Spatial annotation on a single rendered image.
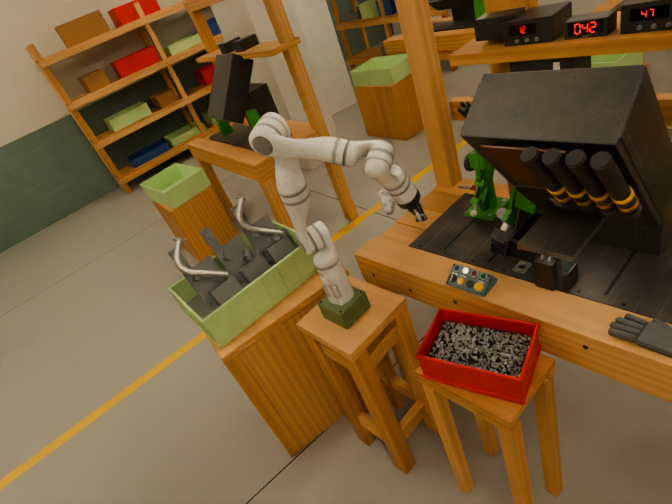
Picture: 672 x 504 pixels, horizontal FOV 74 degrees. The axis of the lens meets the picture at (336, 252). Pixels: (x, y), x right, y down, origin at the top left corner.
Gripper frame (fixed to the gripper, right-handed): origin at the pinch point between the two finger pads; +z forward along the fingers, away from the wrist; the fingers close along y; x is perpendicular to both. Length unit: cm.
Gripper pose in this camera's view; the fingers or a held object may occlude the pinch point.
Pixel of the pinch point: (422, 216)
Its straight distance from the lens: 145.3
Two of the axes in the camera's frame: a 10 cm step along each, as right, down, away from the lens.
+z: 5.2, 4.2, 7.5
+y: -2.1, -7.9, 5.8
